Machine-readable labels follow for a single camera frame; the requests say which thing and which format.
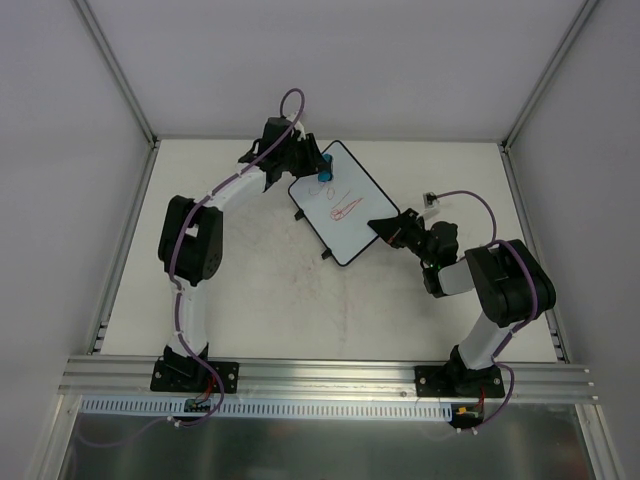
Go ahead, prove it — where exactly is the aluminium frame post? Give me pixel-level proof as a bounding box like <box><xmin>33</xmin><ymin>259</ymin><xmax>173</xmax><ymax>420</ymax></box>
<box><xmin>71</xmin><ymin>0</ymin><xmax>157</xmax><ymax>147</ymax></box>
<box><xmin>501</xmin><ymin>0</ymin><xmax>600</xmax><ymax>151</ymax></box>

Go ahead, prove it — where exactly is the aluminium mounting rail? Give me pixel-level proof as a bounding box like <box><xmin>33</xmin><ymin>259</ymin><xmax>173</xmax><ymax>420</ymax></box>
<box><xmin>58</xmin><ymin>355</ymin><xmax>600</xmax><ymax>404</ymax></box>

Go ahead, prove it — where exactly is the blue whiteboard eraser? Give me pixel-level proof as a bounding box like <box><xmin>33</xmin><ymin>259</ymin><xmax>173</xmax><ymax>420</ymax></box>
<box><xmin>317</xmin><ymin>153</ymin><xmax>333</xmax><ymax>183</ymax></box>

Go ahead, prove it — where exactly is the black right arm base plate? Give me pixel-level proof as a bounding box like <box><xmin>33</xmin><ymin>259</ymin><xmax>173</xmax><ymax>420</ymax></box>
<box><xmin>414</xmin><ymin>365</ymin><xmax>505</xmax><ymax>399</ymax></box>

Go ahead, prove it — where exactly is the right aluminium frame post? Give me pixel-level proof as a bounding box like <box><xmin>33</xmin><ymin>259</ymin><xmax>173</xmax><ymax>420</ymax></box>
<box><xmin>501</xmin><ymin>0</ymin><xmax>600</xmax><ymax>151</ymax></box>

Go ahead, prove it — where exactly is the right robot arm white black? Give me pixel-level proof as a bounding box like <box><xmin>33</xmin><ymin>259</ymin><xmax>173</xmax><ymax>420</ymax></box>
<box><xmin>368</xmin><ymin>209</ymin><xmax>556</xmax><ymax>399</ymax></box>

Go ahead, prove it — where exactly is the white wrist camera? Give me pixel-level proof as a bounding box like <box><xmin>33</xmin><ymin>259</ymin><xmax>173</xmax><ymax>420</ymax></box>
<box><xmin>419</xmin><ymin>192</ymin><xmax>440</xmax><ymax>220</ymax></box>
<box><xmin>287</xmin><ymin>113</ymin><xmax>307</xmax><ymax>142</ymax></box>

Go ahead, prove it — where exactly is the white board with black frame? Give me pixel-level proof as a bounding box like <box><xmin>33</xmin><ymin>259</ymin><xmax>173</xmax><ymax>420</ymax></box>
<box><xmin>288</xmin><ymin>140</ymin><xmax>400</xmax><ymax>267</ymax></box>

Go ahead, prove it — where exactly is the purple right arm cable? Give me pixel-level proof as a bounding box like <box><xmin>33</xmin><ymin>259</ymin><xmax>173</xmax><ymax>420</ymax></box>
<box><xmin>424</xmin><ymin>189</ymin><xmax>541</xmax><ymax>441</ymax></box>

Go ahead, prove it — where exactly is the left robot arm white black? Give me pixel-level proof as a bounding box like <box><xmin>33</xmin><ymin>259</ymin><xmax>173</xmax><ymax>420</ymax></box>
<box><xmin>156</xmin><ymin>116</ymin><xmax>332</xmax><ymax>391</ymax></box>

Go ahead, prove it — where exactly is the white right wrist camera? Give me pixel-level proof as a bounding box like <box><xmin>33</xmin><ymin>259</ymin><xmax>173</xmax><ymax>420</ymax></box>
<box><xmin>419</xmin><ymin>192</ymin><xmax>440</xmax><ymax>220</ymax></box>

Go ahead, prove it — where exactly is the left aluminium frame post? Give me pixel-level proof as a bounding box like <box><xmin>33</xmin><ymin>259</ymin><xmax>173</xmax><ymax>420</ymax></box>
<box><xmin>71</xmin><ymin>0</ymin><xmax>157</xmax><ymax>147</ymax></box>

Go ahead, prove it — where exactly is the right aluminium table edge profile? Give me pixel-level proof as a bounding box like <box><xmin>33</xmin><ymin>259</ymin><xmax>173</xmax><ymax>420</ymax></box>
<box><xmin>498</xmin><ymin>143</ymin><xmax>571</xmax><ymax>363</ymax></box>

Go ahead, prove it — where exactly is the aluminium table edge profile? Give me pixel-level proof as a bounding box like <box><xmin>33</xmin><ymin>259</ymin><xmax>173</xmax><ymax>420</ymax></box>
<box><xmin>84</xmin><ymin>140</ymin><xmax>160</xmax><ymax>355</ymax></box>
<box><xmin>498</xmin><ymin>143</ymin><xmax>571</xmax><ymax>363</ymax></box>

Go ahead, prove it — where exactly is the white slotted cable duct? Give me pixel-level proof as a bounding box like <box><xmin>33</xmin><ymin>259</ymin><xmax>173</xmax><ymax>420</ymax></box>
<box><xmin>79</xmin><ymin>395</ymin><xmax>453</xmax><ymax>422</ymax></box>

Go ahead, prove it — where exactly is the left aluminium table edge profile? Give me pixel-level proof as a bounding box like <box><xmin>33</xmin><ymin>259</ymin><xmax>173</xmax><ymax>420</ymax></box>
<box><xmin>84</xmin><ymin>140</ymin><xmax>160</xmax><ymax>355</ymax></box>

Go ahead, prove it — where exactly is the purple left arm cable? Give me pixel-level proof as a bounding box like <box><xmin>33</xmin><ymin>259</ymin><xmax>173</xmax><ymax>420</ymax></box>
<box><xmin>79</xmin><ymin>88</ymin><xmax>309</xmax><ymax>449</ymax></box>

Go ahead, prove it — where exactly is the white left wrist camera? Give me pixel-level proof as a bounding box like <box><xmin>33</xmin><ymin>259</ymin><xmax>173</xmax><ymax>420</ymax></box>
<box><xmin>287</xmin><ymin>113</ymin><xmax>307</xmax><ymax>142</ymax></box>

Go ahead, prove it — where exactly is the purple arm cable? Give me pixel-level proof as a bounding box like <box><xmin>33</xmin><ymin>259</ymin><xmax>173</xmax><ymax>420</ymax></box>
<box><xmin>79</xmin><ymin>88</ymin><xmax>309</xmax><ymax>449</ymax></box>
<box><xmin>424</xmin><ymin>189</ymin><xmax>541</xmax><ymax>441</ymax></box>

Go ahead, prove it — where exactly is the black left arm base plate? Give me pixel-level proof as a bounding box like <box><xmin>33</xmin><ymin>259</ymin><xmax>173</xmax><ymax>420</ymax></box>
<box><xmin>150</xmin><ymin>359</ymin><xmax>240</xmax><ymax>394</ymax></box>

